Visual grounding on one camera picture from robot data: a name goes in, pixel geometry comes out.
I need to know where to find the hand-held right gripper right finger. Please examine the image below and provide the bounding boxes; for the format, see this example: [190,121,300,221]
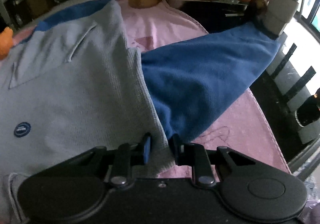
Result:
[169,134,259,188]

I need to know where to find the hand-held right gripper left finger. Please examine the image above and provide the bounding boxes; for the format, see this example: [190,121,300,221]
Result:
[72,133,152,189]

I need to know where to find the grey and blue sweatshirt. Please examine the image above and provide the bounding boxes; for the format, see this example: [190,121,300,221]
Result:
[0,0,280,224]

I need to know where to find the pink printed blanket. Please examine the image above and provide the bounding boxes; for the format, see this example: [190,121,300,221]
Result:
[10,0,292,182]

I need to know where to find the dark slatted chair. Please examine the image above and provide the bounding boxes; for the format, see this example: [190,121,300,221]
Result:
[265,43,320,181]

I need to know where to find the black fruit tray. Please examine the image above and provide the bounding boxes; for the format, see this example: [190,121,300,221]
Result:
[174,0,250,13]

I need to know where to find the white tumbler with dark lid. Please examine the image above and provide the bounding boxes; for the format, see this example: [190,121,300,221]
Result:
[265,0,300,36]

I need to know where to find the orange citrus fruit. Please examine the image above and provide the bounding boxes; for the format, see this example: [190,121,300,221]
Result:
[0,27,14,61]

